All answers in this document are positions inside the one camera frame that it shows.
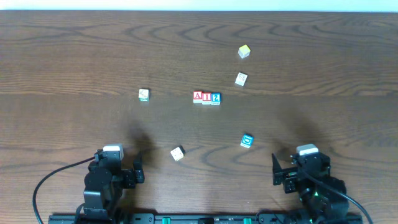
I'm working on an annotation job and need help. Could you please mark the blue number 2 block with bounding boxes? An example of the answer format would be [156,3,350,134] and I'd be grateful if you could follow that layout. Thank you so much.
[211,93,221,105]

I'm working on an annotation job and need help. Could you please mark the red letter A block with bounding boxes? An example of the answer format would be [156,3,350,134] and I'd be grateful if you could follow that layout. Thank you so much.
[193,90,203,104]

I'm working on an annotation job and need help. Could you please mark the plain engraved wooden block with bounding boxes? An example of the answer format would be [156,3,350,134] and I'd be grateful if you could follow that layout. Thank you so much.
[235,72,248,86]

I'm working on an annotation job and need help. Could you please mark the red letter I block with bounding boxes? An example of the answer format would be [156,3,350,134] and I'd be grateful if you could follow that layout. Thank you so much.
[201,92,211,105]

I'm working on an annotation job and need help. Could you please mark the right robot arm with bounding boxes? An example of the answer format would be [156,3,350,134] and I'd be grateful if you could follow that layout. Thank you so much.
[272,152,349,223]

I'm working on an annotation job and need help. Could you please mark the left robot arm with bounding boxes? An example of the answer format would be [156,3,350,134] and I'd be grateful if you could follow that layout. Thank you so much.
[74,149,145,223]

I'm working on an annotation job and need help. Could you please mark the plain tilted wooden block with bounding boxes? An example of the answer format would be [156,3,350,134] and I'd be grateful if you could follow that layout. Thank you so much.
[170,147,184,161]

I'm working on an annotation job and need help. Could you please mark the blue picture wooden block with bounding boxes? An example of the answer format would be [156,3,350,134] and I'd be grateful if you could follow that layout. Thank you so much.
[240,134,254,148]

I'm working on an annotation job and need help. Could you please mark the green picture wooden block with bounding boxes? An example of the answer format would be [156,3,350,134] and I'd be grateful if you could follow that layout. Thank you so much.
[139,89,150,101]

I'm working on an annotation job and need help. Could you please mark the yellow top wooden block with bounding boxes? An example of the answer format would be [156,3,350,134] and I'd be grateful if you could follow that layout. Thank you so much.
[238,45,251,58]

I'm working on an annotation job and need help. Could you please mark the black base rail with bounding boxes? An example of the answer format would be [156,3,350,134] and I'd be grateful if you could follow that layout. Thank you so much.
[49,213,363,224]

